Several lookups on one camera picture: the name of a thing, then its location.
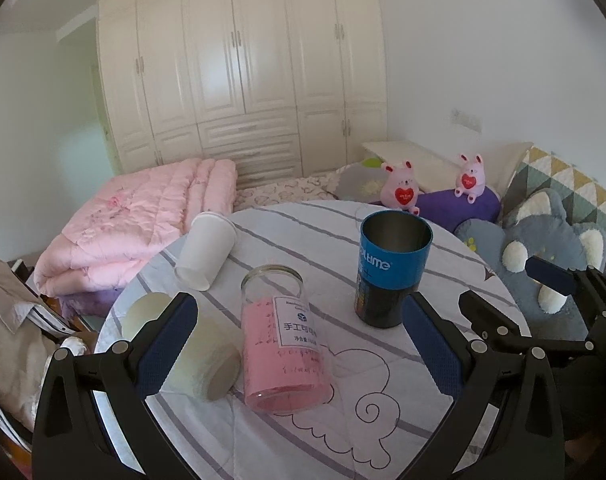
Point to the grey bear cushion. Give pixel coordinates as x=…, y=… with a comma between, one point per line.
x=533, y=230

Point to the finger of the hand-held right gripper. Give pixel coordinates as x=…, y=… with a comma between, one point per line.
x=488, y=312
x=550, y=275

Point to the purple pillow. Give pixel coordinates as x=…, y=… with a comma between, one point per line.
x=448, y=207

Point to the pink plush toy red heart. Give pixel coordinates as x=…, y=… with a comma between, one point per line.
x=470, y=177
x=400, y=185

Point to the beige garment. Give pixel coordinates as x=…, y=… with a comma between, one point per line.
x=13, y=340

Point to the triangle pattern cushion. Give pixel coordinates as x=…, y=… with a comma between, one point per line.
x=558, y=175

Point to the clear drinking glass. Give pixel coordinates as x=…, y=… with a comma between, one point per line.
x=359, y=215

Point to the clear glass jar pink contents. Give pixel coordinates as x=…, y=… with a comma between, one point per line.
x=283, y=360

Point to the blue and black metal cup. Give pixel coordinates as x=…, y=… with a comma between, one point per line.
x=390, y=270

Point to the floral bed sheet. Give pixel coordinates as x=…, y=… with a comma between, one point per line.
x=283, y=192

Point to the grey flower pillow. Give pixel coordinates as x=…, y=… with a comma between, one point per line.
x=358, y=180

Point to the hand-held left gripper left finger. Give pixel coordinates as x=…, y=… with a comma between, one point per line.
x=165, y=347

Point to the white wall socket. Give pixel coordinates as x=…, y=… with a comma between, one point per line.
x=465, y=119

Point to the cream ribbed cup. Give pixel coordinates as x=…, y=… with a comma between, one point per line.
x=208, y=355

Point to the pink folded quilt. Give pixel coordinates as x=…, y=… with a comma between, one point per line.
x=133, y=220

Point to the white paper cup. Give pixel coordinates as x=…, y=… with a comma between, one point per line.
x=208, y=250

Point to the cream wardrobe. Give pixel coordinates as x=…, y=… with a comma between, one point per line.
x=243, y=60

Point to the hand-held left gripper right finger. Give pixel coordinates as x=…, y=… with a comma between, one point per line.
x=433, y=350

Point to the striped white shirt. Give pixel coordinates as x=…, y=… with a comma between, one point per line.
x=53, y=322

